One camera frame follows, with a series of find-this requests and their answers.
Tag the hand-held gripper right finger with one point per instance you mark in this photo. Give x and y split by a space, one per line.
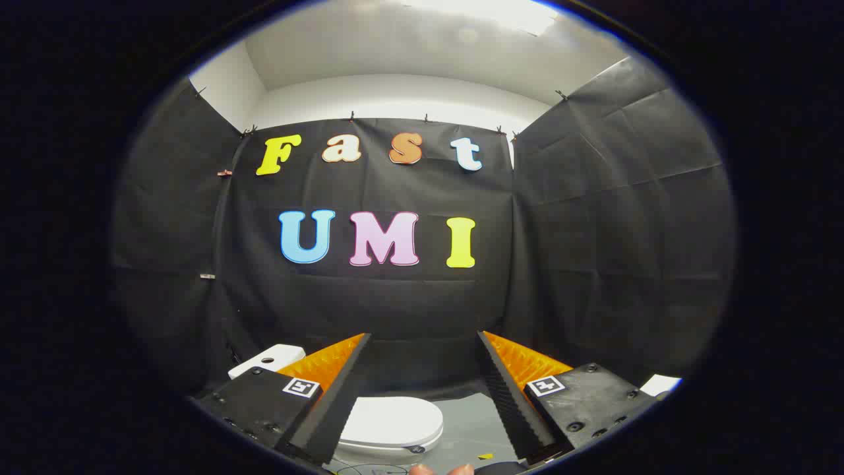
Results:
508 396

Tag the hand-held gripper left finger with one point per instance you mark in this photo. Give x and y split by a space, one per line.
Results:
343 389

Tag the white toilet tank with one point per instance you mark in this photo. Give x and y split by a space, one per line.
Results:
277 356

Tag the grey base board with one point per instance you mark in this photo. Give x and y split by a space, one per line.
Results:
468 429

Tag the black backdrop cloth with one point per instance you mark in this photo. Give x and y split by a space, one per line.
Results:
395 297

